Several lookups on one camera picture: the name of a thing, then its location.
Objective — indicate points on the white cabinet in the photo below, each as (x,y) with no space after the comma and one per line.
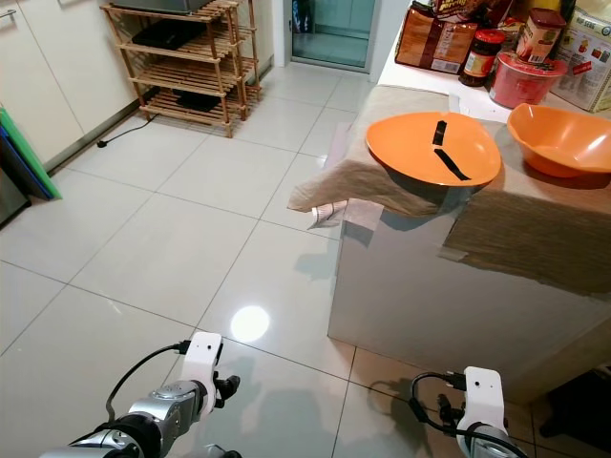
(57,67)

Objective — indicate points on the beige masking tape piece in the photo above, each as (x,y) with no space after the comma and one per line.
(363,216)

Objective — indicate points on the red and cream canister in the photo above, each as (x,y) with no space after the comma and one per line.
(539,36)

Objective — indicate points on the glass door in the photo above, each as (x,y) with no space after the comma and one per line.
(334,33)

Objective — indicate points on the dark jar with red lid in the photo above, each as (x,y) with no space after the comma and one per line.
(482,57)

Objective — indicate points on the orange bowl with black tape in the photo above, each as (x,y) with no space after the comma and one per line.
(410,148)

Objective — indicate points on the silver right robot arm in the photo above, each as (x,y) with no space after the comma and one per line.
(496,445)

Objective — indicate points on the red lidded plastic pot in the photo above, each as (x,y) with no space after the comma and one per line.
(525,81)

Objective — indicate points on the small flat black item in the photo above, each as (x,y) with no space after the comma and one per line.
(196,99)

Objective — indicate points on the beige burlap table cloth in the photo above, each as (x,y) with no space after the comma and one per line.
(516,229)

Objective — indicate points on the large flat black item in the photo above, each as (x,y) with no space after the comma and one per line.
(167,33)

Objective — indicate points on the green board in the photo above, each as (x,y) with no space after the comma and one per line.
(31,157)

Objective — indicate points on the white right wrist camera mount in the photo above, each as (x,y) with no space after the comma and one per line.
(482,399)

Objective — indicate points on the grey metal appliance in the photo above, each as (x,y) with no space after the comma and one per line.
(162,5)

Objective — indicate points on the steel grey appliance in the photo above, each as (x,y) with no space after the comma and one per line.
(11,196)

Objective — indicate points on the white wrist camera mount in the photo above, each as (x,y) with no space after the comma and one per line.
(482,399)
(202,367)

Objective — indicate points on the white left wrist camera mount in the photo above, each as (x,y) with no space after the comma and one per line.
(202,367)

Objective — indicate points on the snack bag with yellow print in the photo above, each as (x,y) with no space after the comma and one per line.
(463,8)

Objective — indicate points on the plain orange bowl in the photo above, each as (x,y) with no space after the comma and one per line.
(563,138)

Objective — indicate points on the wooden slatted shelf rack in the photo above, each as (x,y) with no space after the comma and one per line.
(186,74)

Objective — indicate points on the brown snack bag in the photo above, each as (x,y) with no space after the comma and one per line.
(453,46)
(418,38)

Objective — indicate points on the blue board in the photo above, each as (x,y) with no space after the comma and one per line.
(14,167)

